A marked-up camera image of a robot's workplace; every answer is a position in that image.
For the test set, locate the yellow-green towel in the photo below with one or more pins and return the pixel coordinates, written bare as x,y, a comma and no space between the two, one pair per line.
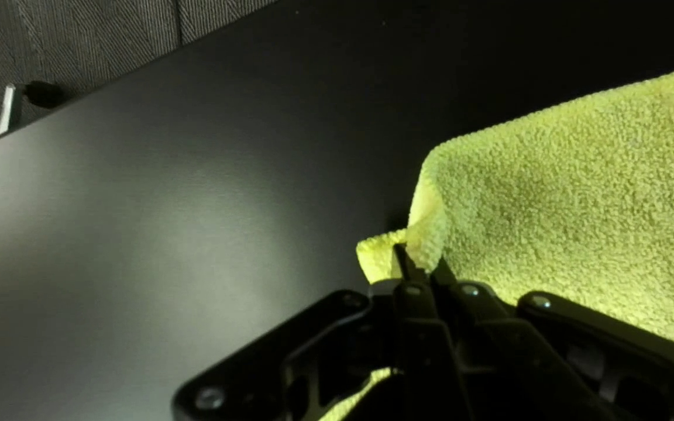
585,195

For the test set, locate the silver metal bracket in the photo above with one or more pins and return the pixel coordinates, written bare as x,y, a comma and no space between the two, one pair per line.
7,108

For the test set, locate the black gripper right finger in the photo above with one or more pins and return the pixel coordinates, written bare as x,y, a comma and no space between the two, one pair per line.
556,359

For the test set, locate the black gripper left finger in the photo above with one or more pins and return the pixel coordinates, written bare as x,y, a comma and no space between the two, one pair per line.
353,341

